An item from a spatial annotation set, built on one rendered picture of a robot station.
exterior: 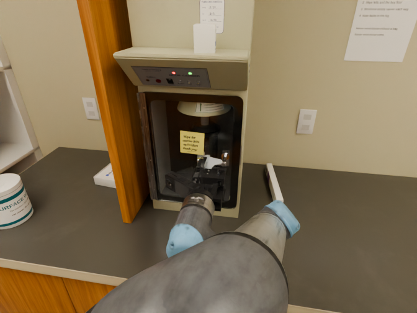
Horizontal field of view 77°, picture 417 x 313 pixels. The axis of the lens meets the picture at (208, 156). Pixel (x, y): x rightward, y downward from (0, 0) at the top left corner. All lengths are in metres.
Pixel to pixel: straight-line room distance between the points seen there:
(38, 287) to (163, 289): 0.99
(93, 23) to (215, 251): 0.64
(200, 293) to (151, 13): 0.70
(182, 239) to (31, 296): 0.82
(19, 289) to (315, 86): 1.36
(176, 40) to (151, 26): 0.07
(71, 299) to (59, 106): 0.92
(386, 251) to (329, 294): 0.27
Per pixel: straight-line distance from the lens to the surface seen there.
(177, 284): 0.18
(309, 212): 1.08
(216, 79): 0.69
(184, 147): 0.84
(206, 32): 0.66
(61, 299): 1.16
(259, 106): 1.23
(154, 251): 0.89
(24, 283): 1.19
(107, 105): 0.79
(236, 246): 0.22
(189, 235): 0.51
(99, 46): 0.76
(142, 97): 0.82
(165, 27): 0.77
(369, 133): 1.36
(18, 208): 1.13
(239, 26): 0.73
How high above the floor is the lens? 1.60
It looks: 29 degrees down
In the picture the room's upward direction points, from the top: straight up
